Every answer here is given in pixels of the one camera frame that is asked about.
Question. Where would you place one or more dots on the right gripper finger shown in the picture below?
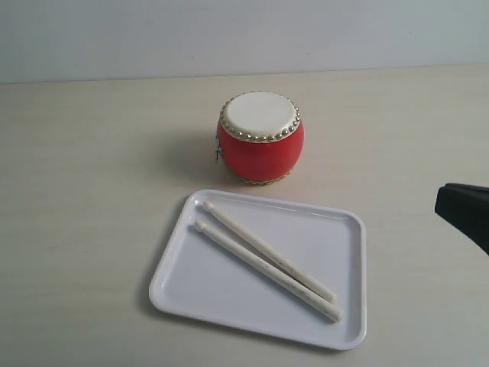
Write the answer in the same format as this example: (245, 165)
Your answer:
(466, 208)

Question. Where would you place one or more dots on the wooden drumstick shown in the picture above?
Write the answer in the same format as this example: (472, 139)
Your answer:
(294, 287)
(284, 264)

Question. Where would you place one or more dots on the red small drum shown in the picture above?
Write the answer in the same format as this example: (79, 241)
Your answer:
(259, 136)

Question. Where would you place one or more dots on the white plastic tray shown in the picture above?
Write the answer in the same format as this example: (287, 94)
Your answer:
(278, 268)

